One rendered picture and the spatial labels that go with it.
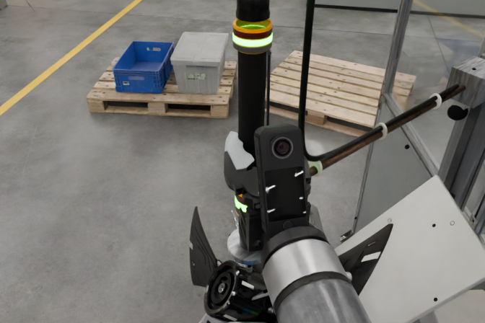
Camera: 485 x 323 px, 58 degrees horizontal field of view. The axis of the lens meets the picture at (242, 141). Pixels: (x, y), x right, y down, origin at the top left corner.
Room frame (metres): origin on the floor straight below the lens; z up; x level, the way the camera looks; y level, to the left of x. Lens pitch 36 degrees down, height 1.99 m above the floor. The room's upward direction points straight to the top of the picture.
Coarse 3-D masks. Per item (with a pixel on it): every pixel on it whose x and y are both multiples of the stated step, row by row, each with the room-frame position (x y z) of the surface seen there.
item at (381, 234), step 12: (384, 228) 0.55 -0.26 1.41; (372, 240) 0.52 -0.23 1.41; (384, 240) 0.49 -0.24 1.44; (348, 252) 0.53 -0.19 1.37; (360, 252) 0.49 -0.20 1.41; (372, 252) 0.47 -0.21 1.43; (348, 264) 0.47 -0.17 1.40; (360, 264) 0.45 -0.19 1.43; (372, 264) 0.44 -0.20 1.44; (360, 276) 0.42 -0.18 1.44; (360, 288) 0.39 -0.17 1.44
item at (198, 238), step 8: (192, 224) 0.85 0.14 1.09; (200, 224) 0.80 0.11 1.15; (192, 232) 0.84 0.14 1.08; (200, 232) 0.78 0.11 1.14; (192, 240) 0.82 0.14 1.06; (200, 240) 0.77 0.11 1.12; (200, 248) 0.76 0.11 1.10; (208, 248) 0.72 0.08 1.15; (192, 256) 0.80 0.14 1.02; (200, 256) 0.75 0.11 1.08; (208, 256) 0.71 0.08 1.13; (200, 264) 0.75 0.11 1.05; (208, 264) 0.71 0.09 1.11; (216, 264) 0.67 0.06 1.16; (192, 272) 0.78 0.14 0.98; (200, 272) 0.75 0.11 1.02; (208, 272) 0.71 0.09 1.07; (192, 280) 0.77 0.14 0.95; (200, 280) 0.74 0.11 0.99; (208, 280) 0.71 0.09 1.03
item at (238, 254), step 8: (232, 232) 0.48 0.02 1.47; (232, 240) 0.47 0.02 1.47; (232, 248) 0.45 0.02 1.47; (240, 248) 0.45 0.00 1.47; (232, 256) 0.44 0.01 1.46; (240, 256) 0.44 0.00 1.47; (248, 256) 0.44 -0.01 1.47; (256, 256) 0.44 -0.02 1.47; (248, 264) 0.43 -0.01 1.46; (256, 264) 0.43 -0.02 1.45
